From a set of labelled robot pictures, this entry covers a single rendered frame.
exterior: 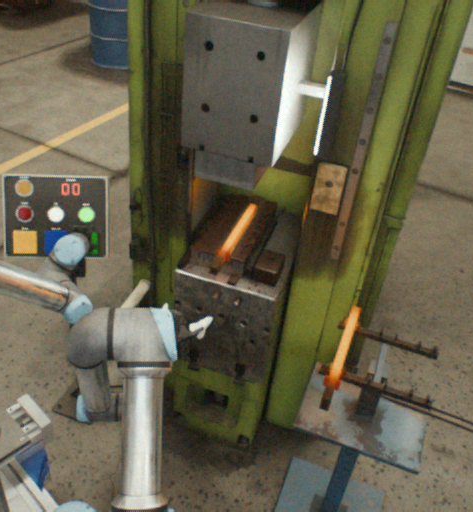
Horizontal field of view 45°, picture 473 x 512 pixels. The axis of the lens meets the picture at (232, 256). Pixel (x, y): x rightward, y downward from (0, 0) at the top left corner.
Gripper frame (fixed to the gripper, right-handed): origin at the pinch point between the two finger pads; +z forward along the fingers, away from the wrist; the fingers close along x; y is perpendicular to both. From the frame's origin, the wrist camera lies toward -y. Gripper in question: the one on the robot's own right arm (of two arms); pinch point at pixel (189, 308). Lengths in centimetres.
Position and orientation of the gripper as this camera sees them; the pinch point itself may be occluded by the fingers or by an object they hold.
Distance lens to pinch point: 173.6
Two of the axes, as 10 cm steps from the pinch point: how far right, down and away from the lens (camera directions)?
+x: 9.4, 2.6, -2.1
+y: -0.9, 7.9, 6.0
